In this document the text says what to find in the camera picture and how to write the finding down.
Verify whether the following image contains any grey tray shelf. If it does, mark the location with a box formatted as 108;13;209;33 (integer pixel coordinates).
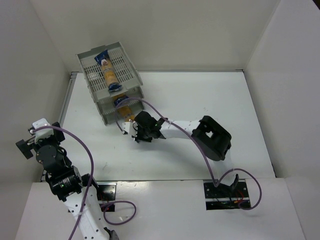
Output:
76;41;144;125

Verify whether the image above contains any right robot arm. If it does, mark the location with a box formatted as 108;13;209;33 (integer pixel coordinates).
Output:
122;111;239;194

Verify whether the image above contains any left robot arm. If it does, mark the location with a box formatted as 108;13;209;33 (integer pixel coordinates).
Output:
15;118;119;240

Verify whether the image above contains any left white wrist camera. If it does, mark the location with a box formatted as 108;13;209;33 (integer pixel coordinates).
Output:
28;118;54;143

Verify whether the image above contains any aluminium rail left edge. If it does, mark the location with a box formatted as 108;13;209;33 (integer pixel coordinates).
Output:
41;71;79;181

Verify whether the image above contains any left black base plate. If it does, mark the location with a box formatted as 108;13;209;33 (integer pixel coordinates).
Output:
97;182;117;212

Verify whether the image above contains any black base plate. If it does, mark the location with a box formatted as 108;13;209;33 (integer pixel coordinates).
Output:
203;181;251;211
97;182;117;212

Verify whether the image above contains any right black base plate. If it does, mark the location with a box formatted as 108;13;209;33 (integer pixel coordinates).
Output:
203;181;251;211

